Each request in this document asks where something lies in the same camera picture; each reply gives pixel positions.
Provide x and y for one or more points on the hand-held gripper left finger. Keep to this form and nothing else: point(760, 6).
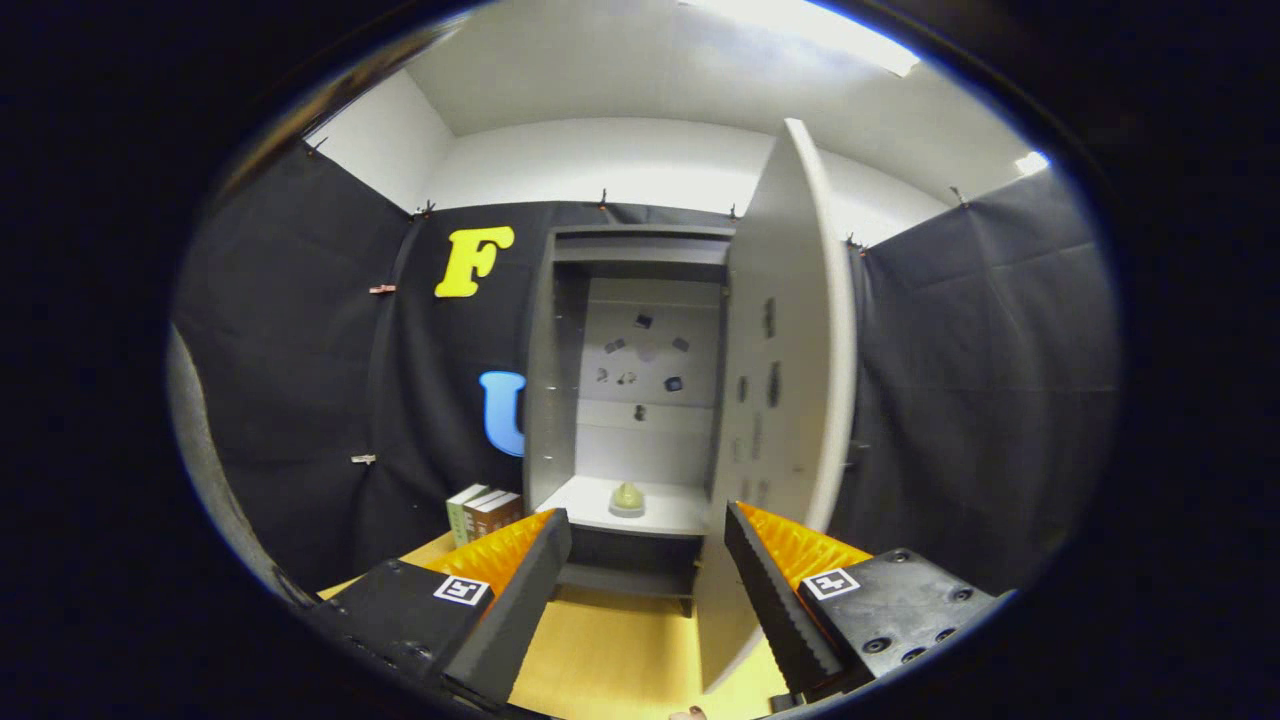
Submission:
point(530, 580)

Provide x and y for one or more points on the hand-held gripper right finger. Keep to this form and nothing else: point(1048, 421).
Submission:
point(770, 590)

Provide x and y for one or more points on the small yellow-green round object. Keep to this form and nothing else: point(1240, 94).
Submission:
point(627, 497)

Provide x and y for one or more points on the green book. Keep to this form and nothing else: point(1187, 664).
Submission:
point(458, 520)

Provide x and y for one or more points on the grey cabinet body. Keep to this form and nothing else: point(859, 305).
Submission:
point(645, 440)

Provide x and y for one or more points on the black backdrop cloth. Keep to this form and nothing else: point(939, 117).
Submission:
point(980, 350)

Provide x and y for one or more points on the small ceiling light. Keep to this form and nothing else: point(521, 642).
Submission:
point(1032, 163)

